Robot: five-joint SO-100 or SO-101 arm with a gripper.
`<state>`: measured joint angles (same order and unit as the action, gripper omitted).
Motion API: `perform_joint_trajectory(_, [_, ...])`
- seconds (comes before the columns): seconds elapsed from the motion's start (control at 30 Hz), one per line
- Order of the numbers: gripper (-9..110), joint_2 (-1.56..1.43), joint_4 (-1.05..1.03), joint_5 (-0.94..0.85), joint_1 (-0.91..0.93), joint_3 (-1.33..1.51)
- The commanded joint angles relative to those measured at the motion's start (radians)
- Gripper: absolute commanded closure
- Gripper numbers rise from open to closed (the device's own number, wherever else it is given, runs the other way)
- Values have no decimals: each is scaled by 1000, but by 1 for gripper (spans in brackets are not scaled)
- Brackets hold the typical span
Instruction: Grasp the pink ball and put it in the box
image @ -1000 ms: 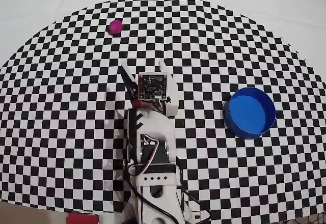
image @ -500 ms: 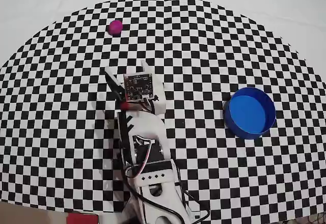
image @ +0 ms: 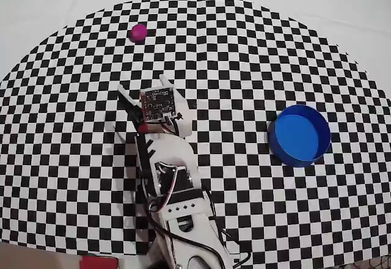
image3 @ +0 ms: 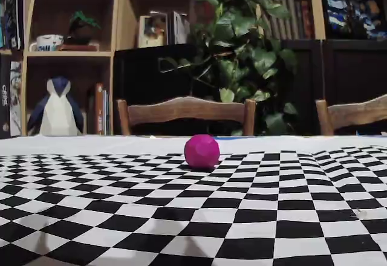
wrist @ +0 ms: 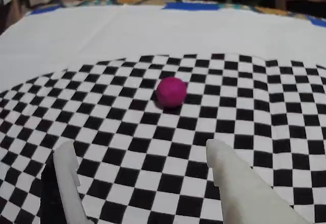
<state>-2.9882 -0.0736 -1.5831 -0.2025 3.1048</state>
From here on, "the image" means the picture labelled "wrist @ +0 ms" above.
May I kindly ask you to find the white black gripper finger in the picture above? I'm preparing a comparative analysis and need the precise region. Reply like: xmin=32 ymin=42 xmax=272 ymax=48
xmin=40 ymin=141 xmax=90 ymax=224

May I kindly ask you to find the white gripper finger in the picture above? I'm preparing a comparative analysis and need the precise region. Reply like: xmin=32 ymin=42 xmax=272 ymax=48
xmin=206 ymin=138 xmax=310 ymax=224

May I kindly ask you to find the pink faceted ball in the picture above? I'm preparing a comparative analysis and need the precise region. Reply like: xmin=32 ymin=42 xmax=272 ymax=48
xmin=155 ymin=76 xmax=188 ymax=108

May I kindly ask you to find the black white checkered cloth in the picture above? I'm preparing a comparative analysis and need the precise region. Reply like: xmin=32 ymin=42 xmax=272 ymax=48
xmin=0 ymin=4 xmax=326 ymax=224

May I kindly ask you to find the blue tape strip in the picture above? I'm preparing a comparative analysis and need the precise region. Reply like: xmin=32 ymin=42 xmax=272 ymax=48
xmin=30 ymin=4 xmax=65 ymax=15
xmin=162 ymin=1 xmax=223 ymax=11
xmin=305 ymin=14 xmax=326 ymax=28

